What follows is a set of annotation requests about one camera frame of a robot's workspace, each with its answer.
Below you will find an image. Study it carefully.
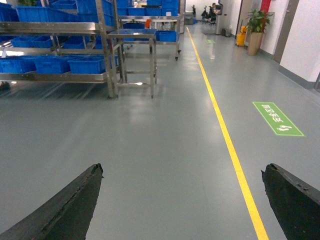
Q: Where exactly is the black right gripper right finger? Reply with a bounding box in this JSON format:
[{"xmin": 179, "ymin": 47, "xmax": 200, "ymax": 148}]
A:
[{"xmin": 261, "ymin": 163, "xmax": 320, "ymax": 240}]

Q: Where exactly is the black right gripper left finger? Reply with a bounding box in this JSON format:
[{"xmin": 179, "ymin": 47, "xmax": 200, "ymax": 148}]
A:
[{"xmin": 0, "ymin": 163, "xmax": 103, "ymax": 240}]

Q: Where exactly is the blue bin with red wrap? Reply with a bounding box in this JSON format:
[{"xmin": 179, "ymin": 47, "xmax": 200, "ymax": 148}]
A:
[{"xmin": 68, "ymin": 55, "xmax": 107, "ymax": 74}]

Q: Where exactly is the empty blue bin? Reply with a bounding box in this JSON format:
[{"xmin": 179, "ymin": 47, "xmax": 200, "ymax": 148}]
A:
[{"xmin": 33, "ymin": 55, "xmax": 83, "ymax": 74}]

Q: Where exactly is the green floor sign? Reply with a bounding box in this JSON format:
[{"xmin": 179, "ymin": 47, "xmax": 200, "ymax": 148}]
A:
[{"xmin": 252, "ymin": 101, "xmax": 305, "ymax": 137}]

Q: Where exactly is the yellow mop bucket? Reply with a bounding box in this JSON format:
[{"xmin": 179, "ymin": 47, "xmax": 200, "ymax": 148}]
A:
[{"xmin": 235, "ymin": 26, "xmax": 248, "ymax": 47}]

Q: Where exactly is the stainless steel flow rack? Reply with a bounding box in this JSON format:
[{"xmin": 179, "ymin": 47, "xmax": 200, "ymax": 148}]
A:
[{"xmin": 0, "ymin": 0, "xmax": 119, "ymax": 98}]

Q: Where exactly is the green potted plant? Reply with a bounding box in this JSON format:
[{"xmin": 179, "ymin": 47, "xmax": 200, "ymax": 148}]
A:
[{"xmin": 247, "ymin": 9, "xmax": 275, "ymax": 56}]

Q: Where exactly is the small stainless steel table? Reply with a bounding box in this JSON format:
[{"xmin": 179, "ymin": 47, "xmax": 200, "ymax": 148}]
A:
[{"xmin": 106, "ymin": 29, "xmax": 157, "ymax": 98}]

